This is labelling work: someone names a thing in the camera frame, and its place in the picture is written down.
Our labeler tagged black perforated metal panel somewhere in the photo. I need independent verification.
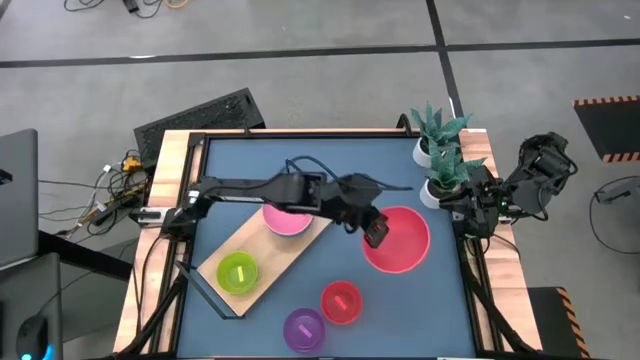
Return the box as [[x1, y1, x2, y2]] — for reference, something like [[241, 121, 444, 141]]
[[133, 87, 267, 171]]

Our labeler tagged pink plastic bowl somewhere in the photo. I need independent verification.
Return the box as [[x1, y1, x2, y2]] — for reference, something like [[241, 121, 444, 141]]
[[261, 201, 315, 238]]

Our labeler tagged small purple translucent bowl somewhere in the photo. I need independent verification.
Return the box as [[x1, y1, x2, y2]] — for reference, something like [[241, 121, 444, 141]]
[[282, 306, 327, 355]]

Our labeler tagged grey metal stand foot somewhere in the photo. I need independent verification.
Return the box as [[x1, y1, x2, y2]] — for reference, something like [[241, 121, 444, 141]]
[[594, 178, 640, 206]]

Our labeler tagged small green translucent bowl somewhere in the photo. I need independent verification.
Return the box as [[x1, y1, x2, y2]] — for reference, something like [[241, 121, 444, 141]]
[[215, 250, 261, 296]]

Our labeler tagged large red plastic bowl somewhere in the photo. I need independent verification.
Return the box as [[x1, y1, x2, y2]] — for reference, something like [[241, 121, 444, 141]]
[[361, 204, 432, 276]]

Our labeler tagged black table edge frame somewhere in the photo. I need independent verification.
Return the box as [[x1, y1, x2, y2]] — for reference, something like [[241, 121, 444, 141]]
[[167, 129, 490, 360]]

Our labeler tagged wooden tray board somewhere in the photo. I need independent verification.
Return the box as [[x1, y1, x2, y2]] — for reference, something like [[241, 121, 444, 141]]
[[174, 158, 340, 321]]

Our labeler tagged black mat orange striped edge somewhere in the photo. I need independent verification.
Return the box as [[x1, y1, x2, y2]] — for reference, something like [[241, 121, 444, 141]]
[[526, 285, 592, 360], [572, 95, 640, 164]]

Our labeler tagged black arched frame handle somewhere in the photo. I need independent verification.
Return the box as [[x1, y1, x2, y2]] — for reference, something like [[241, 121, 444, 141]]
[[396, 113, 416, 138]]

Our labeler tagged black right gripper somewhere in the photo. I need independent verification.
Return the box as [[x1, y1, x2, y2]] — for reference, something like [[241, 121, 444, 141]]
[[439, 166, 507, 224]]

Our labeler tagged grey laptop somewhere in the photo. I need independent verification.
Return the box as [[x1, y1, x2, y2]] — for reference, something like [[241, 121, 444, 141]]
[[0, 128, 41, 269]]

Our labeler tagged dark grey mouse pad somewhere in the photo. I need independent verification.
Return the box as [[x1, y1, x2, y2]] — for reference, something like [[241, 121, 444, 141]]
[[0, 251, 64, 360]]

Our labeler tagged black computer mouse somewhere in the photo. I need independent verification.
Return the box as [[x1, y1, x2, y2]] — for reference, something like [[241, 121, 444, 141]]
[[15, 314, 52, 360]]

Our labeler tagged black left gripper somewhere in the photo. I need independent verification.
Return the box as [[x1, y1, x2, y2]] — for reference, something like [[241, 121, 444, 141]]
[[343, 198, 391, 250]]

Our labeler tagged small red translucent bowl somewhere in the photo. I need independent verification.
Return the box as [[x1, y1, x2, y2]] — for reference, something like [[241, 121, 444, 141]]
[[319, 279, 365, 327]]

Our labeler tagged potted plant in white pot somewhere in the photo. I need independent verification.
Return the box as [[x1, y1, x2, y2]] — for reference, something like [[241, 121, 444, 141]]
[[409, 101, 474, 169], [418, 148, 488, 211]]

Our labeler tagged black diagonal frame strut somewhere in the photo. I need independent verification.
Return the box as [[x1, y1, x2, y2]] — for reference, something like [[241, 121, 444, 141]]
[[117, 269, 189, 360], [455, 238, 539, 359]]

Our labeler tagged black power strip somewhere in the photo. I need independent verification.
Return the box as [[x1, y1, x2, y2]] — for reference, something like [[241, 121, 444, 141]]
[[91, 196, 145, 227]]

